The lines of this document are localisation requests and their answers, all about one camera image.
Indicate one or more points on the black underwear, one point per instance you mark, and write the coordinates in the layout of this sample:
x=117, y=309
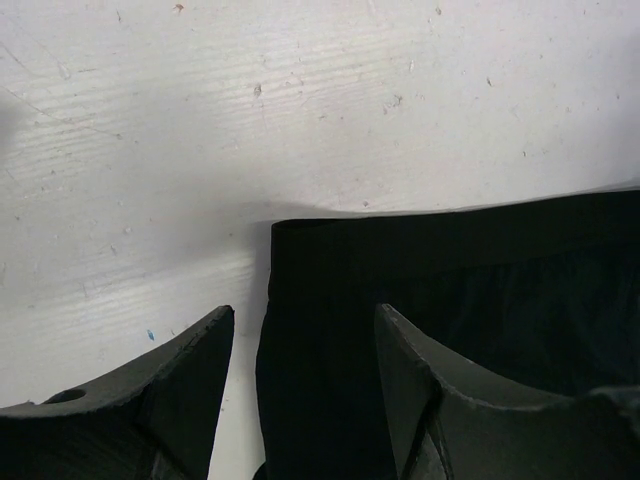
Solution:
x=544, y=293

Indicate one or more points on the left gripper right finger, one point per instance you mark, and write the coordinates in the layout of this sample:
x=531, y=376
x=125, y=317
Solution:
x=450, y=418

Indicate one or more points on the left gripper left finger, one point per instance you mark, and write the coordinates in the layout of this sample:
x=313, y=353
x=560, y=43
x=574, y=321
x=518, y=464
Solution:
x=154, y=417

